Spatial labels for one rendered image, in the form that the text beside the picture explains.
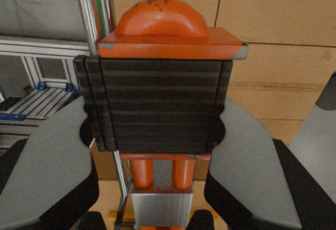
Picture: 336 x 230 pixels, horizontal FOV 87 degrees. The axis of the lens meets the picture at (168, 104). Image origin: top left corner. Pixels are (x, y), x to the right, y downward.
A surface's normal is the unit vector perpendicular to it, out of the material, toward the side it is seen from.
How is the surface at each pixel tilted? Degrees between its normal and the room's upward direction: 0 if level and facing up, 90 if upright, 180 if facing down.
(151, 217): 0
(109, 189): 1
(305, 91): 0
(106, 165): 90
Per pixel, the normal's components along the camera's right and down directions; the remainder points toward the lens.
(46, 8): 0.01, 0.54
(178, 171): -0.44, 0.48
